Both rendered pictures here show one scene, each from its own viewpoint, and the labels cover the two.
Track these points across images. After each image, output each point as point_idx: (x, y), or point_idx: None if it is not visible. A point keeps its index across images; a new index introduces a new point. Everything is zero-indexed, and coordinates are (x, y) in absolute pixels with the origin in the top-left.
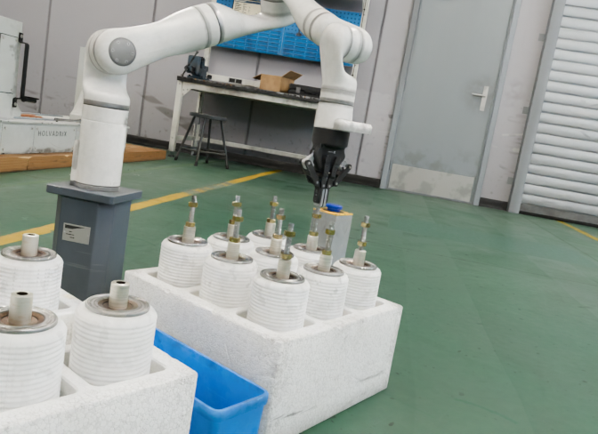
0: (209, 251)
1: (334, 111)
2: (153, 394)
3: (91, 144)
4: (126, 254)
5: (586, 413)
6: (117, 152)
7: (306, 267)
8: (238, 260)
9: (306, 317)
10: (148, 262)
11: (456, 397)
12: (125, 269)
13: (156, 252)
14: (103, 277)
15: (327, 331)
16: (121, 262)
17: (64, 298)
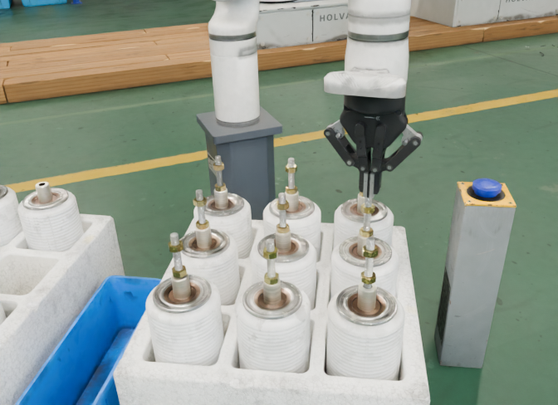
0: (226, 223)
1: (350, 54)
2: None
3: (212, 78)
4: (415, 167)
5: None
6: (236, 87)
7: (251, 287)
8: (203, 248)
9: (225, 350)
10: (422, 182)
11: None
12: (380, 187)
13: (457, 168)
14: None
15: (205, 383)
16: (263, 197)
17: (80, 239)
